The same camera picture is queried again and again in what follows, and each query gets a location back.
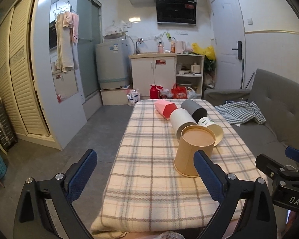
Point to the cream cup with green print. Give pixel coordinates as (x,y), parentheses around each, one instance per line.
(214,132)

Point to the grey washing machine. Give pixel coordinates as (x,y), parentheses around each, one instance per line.
(112,64)

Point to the white light switch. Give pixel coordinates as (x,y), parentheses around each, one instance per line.
(249,21)

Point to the blue checked cloth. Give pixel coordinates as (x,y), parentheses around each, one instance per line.
(239,112)

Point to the pink and red carton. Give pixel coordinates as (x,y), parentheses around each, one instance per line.
(164,108)

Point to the plaid blanket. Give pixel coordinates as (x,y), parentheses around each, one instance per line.
(144,154)

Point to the white washing machine base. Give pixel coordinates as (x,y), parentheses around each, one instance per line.
(114,97)

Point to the white mug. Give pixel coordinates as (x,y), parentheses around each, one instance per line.
(195,69)

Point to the brown paper cup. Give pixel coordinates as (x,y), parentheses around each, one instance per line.
(193,154)

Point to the pink hanging towel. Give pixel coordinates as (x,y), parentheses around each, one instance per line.
(73,25)

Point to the black range hood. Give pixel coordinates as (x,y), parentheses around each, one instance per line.
(175,10)

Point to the beige hanging towel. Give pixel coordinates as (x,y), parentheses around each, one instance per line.
(64,49)

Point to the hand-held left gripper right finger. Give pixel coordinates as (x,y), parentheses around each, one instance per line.
(209,176)

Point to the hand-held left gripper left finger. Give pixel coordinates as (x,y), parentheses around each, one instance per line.
(82,175)

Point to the grey paper cup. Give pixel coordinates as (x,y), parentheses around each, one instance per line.
(193,108)

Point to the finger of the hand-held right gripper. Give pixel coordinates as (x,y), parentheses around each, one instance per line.
(269,163)
(295,153)

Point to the yellow plastic bag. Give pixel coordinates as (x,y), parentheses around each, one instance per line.
(209,52)

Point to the frosted glass door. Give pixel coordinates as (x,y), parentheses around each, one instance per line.
(88,42)

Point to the white printed packet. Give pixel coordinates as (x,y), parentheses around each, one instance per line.
(133,97)

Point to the pink bottle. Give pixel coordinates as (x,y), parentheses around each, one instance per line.
(160,48)

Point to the white paper cup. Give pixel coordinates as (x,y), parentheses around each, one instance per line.
(182,119)

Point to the white door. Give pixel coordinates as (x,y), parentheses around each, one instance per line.
(226,34)

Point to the white plastic bag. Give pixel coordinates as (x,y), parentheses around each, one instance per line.
(193,93)

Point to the metal faucet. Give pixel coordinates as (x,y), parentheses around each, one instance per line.
(138,46)

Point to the white open shelf unit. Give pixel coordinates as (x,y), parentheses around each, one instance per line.
(202,79)

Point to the dark ribbed suitcase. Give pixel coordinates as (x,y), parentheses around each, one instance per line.
(1,127)

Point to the red shopping bag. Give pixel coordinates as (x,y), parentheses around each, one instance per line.
(179,93)

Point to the grey sofa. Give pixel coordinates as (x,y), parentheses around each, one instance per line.
(276,99)

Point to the cream louvered wardrobe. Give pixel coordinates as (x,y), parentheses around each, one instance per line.
(20,74)

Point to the red thermos jug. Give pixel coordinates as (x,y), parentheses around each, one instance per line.
(154,92)

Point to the wall mirror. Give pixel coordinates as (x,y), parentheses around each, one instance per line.
(64,84)

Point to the white electric kettle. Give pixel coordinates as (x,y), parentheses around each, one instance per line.
(179,47)

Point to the white sink cabinet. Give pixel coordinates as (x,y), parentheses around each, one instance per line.
(152,79)

